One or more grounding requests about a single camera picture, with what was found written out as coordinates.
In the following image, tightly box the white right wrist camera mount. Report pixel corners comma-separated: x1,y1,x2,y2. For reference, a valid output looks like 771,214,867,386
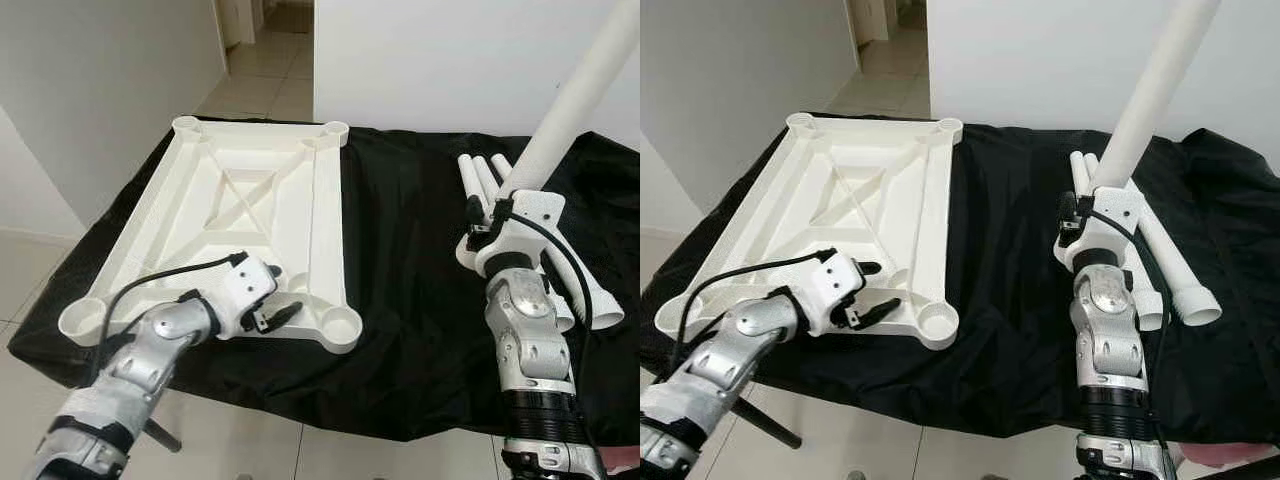
470,190,563,279
1055,185,1143,271

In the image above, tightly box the black fabric table cover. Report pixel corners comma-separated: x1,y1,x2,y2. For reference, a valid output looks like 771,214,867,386
640,112,1280,446
8,118,641,446

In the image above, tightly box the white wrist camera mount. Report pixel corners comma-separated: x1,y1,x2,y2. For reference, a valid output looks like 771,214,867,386
1055,185,1143,271
205,255,283,341
795,250,871,336
470,190,563,279

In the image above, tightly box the black metal table leg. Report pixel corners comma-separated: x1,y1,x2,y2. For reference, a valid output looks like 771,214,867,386
738,398,803,449
143,418,184,454

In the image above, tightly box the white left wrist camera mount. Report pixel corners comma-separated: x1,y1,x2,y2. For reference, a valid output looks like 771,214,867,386
205,255,283,341
795,250,871,336

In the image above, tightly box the white plastic table top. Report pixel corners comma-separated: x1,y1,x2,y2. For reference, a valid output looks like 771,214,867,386
57,115,364,356
655,112,963,351

